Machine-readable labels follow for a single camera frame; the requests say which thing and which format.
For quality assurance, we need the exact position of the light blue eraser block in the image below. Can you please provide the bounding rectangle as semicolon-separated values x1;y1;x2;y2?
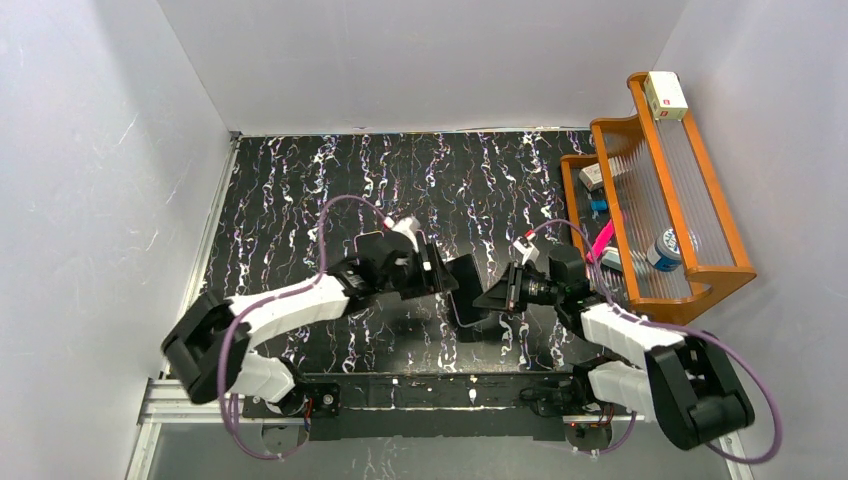
600;246;624;272

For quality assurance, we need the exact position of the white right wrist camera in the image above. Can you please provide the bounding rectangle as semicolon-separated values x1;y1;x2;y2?
511;230;540;265

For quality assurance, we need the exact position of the orange wooden shelf rack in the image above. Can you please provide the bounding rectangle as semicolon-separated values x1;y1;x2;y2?
560;72;757;325

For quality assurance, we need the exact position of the clear magsafe phone case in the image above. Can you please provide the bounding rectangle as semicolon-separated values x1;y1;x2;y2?
443;253;492;329

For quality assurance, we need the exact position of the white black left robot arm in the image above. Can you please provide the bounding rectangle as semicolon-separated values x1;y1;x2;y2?
161;231;461;405

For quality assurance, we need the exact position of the grey white small box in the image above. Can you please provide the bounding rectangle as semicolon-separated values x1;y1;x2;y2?
578;163;604;192

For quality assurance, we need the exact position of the blue white tape roll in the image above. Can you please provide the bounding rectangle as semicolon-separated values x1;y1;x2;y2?
646;228;682;272

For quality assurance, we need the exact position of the beige phone case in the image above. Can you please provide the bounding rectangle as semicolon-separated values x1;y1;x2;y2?
353;231;385;257

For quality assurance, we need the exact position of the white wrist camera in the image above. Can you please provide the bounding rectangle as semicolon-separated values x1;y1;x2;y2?
382;216;425;253
511;230;540;265

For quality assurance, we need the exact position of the white box with red label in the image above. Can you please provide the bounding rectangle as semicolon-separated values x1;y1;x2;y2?
643;71;688;121

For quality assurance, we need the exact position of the pink highlighter marker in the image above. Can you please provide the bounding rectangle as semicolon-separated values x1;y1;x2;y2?
586;220;615;263

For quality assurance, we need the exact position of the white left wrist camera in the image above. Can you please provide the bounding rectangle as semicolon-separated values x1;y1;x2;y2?
382;216;425;253

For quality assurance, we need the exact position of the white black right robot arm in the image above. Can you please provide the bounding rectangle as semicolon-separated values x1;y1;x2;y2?
473;246;755;450

